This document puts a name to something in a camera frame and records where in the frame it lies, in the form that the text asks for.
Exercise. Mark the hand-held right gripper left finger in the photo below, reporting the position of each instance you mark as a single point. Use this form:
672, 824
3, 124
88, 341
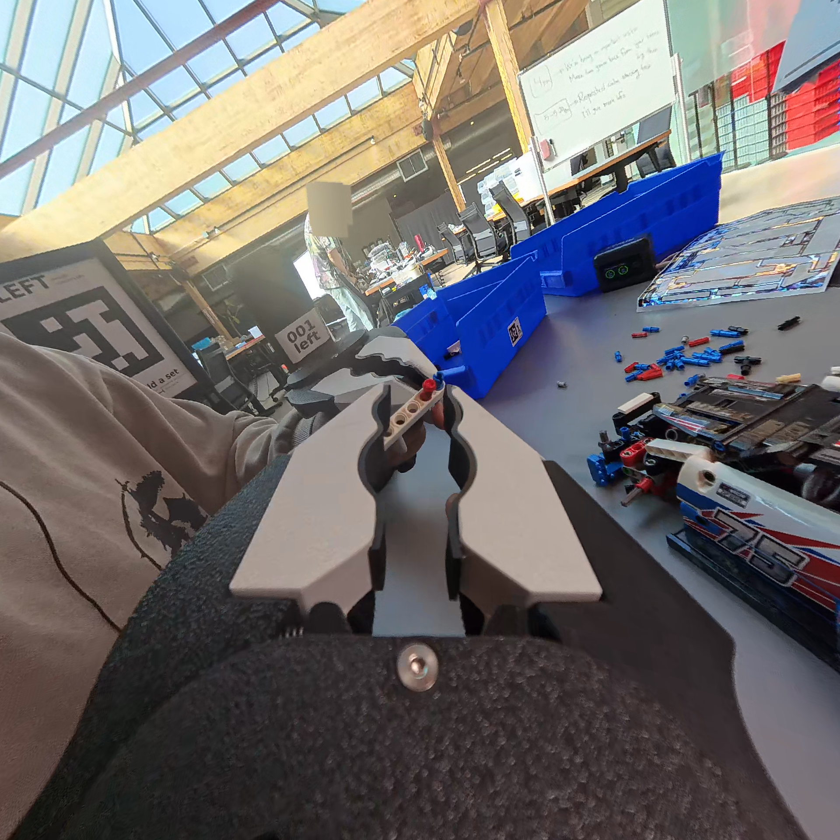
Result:
308, 518

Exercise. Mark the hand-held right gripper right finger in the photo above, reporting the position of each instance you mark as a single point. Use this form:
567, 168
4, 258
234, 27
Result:
518, 525

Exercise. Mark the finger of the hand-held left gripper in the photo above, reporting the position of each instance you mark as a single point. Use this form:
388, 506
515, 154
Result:
400, 364
390, 333

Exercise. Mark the pale toy brick beam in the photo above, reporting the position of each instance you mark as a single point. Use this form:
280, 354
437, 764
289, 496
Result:
407, 415

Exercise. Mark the grey desk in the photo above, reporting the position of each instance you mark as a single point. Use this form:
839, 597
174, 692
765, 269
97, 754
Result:
590, 341

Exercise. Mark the person's right hand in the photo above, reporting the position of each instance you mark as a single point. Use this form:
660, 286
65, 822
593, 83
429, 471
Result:
451, 508

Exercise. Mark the person's left hand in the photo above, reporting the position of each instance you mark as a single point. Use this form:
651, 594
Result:
401, 454

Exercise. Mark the cluttered wooden table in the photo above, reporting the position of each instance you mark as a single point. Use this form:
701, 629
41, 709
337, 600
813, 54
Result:
407, 270

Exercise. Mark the blue plastic bin with tag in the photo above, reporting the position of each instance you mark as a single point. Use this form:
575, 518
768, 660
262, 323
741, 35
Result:
499, 328

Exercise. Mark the black office chair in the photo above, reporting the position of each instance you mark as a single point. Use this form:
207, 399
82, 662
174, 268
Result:
513, 210
479, 233

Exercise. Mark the stack of clear storage boxes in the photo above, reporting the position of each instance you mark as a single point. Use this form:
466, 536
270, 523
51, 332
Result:
508, 177

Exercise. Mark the toy brick race car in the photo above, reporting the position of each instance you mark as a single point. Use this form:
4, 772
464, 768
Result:
741, 544

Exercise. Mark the pile of blue toy pins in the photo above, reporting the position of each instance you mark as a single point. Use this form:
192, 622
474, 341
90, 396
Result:
689, 359

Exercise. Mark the black device with green lights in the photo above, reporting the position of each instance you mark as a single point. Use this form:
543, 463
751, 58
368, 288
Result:
623, 266

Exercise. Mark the long blue plastic bin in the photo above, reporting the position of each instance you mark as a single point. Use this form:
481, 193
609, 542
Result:
630, 210

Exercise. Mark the long wooden table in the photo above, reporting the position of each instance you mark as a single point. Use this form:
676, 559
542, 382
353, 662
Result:
610, 161

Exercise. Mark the whiteboard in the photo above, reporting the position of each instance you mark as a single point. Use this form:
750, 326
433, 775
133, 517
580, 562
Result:
597, 79

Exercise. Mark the shiny sticker sheet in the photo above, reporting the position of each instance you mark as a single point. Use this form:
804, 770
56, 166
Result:
748, 256

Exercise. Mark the stack of red storage bins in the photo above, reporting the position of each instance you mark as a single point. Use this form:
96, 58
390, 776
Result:
807, 118

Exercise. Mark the grey instruction booklet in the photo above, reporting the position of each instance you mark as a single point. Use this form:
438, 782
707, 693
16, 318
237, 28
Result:
810, 46

